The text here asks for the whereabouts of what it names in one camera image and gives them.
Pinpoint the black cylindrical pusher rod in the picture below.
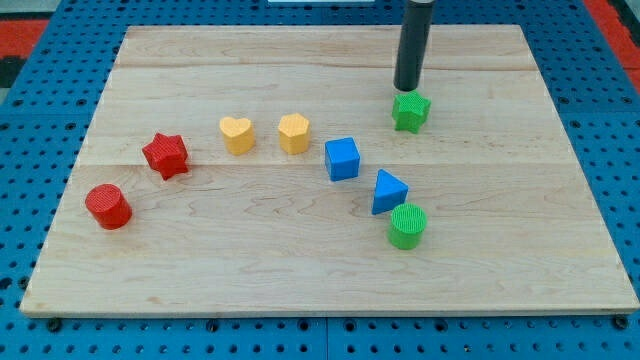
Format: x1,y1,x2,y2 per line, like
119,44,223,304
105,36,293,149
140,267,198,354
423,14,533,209
394,0,434,92

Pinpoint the green star block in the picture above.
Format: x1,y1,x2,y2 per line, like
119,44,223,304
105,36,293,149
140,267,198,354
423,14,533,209
392,90,431,134

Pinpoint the red star block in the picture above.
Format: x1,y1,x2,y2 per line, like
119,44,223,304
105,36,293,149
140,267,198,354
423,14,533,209
142,133,189,180

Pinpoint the blue cube block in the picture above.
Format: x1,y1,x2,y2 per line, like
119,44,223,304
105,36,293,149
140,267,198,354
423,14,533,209
325,137,360,182

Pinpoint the yellow hexagon block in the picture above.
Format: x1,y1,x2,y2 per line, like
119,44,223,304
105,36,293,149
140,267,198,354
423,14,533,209
278,113,311,155

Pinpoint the blue triangle block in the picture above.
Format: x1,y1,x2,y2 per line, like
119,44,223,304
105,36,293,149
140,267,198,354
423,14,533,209
371,169,409,215

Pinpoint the green cylinder block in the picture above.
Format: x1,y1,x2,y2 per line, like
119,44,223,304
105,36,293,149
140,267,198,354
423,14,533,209
387,203,427,250

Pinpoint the yellow heart block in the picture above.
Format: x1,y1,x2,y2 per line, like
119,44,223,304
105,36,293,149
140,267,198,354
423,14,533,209
219,117,255,155

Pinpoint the wooden board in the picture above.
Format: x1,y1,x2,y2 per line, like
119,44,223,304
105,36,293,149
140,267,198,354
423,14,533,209
21,25,639,318

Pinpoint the red cylinder block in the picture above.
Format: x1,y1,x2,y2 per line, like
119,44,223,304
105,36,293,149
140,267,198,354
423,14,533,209
85,183,133,230

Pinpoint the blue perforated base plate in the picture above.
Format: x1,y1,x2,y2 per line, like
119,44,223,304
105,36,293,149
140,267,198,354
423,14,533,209
1,0,639,359

